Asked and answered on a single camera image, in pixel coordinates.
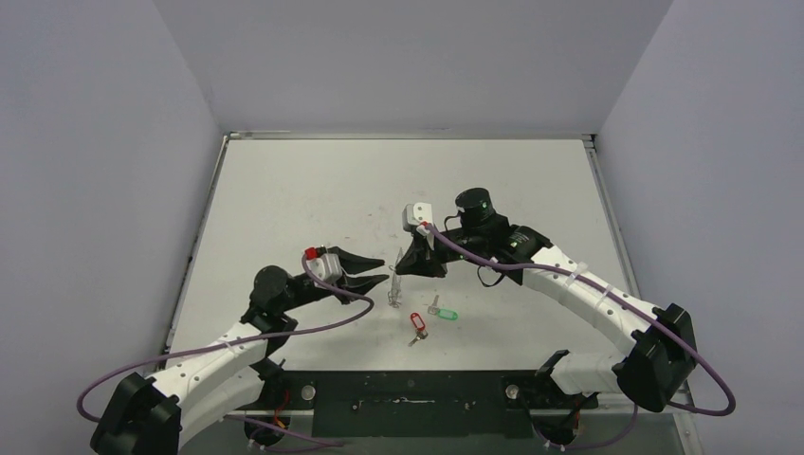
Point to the key with red tag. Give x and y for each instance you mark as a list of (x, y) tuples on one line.
[(420, 329)]

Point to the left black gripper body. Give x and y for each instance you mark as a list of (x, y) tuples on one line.
[(304, 297)]

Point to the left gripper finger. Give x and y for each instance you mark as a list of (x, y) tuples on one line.
[(355, 264), (359, 286)]

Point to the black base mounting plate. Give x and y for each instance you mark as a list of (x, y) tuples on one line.
[(424, 403)]

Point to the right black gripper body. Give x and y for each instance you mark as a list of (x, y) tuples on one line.
[(430, 255)]

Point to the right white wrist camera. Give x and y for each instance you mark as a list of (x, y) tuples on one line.
[(416, 216)]

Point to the large metal keyring plate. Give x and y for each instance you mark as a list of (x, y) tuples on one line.
[(394, 294)]

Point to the aluminium frame rail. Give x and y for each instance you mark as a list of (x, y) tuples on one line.
[(682, 399)]

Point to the key with green tag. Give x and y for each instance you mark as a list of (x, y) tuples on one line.
[(442, 313)]

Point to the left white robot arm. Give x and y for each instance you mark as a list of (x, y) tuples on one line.
[(161, 412)]

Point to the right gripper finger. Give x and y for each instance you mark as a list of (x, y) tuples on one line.
[(417, 255), (421, 267)]

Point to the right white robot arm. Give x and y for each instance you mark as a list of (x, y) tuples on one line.
[(654, 345)]

